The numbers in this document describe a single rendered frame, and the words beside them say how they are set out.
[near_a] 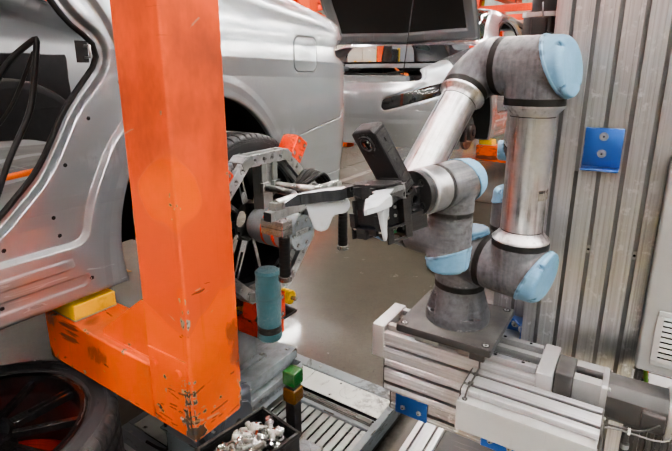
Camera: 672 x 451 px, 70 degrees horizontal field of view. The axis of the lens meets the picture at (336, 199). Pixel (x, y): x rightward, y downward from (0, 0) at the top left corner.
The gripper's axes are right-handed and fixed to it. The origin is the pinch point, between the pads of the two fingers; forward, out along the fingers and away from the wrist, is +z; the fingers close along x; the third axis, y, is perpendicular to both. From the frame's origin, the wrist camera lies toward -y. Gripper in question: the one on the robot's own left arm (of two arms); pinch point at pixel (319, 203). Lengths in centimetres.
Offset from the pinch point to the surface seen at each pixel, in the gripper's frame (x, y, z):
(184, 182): 52, 0, -7
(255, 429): 48, 60, -14
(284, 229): 73, 21, -47
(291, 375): 48, 52, -26
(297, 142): 99, -3, -77
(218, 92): 52, -19, -18
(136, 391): 81, 56, 1
